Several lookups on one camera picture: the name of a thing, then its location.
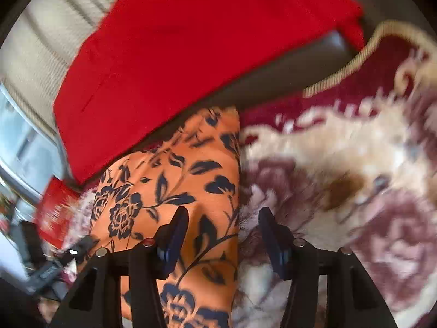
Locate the orange floral garment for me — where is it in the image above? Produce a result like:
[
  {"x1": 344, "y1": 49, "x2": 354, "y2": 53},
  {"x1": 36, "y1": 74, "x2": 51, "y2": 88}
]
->
[{"x1": 90, "y1": 107, "x2": 240, "y2": 327}]

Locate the red printed bucket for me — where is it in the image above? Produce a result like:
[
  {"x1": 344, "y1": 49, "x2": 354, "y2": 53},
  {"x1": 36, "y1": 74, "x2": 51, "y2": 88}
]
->
[{"x1": 34, "y1": 177, "x2": 79, "y2": 249}]

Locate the maroon white floral blanket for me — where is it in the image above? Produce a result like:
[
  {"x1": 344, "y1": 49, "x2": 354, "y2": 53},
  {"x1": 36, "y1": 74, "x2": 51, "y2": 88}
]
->
[{"x1": 72, "y1": 21, "x2": 436, "y2": 327}]

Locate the beige striped curtain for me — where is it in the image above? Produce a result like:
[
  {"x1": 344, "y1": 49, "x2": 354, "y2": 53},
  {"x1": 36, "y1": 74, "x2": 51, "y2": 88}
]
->
[{"x1": 1, "y1": 0, "x2": 115, "y2": 139}]

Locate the red folded cloth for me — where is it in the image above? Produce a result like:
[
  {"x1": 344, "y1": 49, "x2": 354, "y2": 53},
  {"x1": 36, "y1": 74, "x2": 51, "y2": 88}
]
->
[{"x1": 53, "y1": 0, "x2": 364, "y2": 183}]

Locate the dark grey storage box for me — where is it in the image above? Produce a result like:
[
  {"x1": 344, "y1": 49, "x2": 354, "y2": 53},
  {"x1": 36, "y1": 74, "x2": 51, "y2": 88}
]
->
[{"x1": 139, "y1": 0, "x2": 436, "y2": 147}]

